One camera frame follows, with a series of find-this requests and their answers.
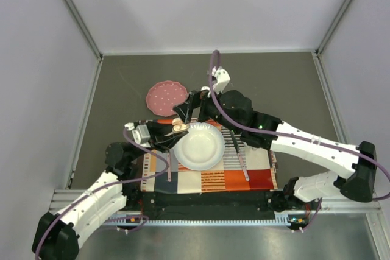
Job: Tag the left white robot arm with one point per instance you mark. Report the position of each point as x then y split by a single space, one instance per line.
61 235

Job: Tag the pink handled fork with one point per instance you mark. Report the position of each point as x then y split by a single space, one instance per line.
168 158

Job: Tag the white ceramic plate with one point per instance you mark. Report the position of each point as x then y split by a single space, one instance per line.
202 148

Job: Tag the grey slotted cable duct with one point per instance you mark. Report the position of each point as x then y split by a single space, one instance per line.
279 220

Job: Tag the aluminium frame rail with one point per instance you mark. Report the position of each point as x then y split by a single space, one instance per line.
80 23

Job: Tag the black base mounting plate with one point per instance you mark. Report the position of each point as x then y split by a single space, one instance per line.
230 205

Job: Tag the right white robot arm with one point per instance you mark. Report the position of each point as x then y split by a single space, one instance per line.
349 170

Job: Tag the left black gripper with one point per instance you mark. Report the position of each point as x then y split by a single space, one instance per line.
159 140

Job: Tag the pink handled knife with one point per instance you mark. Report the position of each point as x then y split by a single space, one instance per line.
239 156

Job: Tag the pink earbud charging case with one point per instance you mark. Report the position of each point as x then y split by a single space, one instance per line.
179 126

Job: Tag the orange patterned placemat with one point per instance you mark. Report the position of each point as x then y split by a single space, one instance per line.
227 175

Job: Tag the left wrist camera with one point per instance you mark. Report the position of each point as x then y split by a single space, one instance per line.
137 134

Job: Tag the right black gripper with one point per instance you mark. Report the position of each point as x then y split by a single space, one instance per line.
184 110

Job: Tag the pink polka dot plate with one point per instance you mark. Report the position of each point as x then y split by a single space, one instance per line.
163 96

